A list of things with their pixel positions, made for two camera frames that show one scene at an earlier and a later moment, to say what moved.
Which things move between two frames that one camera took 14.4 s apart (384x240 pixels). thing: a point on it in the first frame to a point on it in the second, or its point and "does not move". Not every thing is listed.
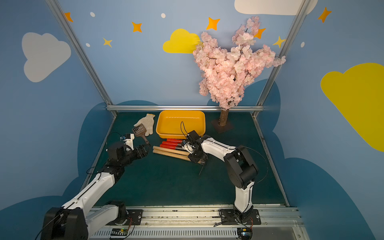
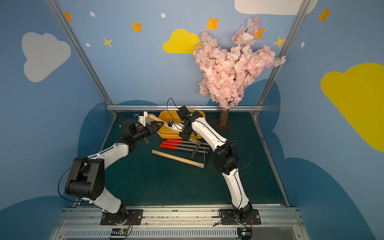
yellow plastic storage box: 176,124 does not move
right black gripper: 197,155 to 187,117
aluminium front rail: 205,223 does not move
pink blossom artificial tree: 226,72 does not move
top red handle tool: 174,140 does not move
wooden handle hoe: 174,155 to 166,125
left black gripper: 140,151 to 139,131
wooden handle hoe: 170,150 to 179,158
